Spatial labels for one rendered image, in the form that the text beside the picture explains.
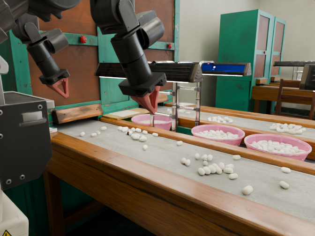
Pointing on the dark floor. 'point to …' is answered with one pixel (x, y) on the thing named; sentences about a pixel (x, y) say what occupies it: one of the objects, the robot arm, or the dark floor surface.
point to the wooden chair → (293, 98)
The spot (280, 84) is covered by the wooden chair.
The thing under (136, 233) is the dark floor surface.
